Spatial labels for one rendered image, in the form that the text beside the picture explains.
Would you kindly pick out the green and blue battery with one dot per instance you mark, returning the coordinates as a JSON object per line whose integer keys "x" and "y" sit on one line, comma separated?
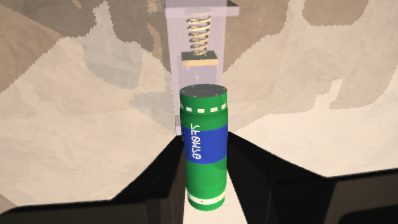
{"x": 204, "y": 131}

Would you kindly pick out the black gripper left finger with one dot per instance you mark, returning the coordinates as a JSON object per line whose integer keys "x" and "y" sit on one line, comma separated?
{"x": 156, "y": 196}

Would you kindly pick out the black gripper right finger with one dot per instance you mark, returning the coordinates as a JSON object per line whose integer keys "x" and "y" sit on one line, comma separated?
{"x": 273, "y": 190}

